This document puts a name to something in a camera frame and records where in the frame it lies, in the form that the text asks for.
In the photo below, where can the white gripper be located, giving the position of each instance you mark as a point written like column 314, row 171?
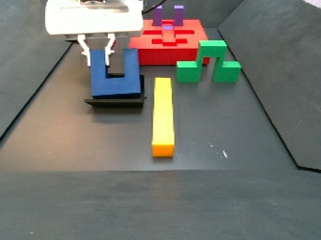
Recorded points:
column 72, row 18

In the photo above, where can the blue U-shaped block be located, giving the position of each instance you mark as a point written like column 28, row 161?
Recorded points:
column 105, row 86

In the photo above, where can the black angled fixture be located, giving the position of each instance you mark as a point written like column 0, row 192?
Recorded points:
column 134, row 102

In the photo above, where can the purple U-shaped block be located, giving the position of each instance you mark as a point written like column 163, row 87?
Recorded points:
column 178, row 15

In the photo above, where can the red base block with recesses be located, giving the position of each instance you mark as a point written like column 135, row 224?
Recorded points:
column 166, row 44

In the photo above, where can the yellow long bar block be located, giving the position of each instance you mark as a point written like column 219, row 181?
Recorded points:
column 162, row 139

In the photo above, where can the green arch-shaped block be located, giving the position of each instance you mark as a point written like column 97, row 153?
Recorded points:
column 225, row 71

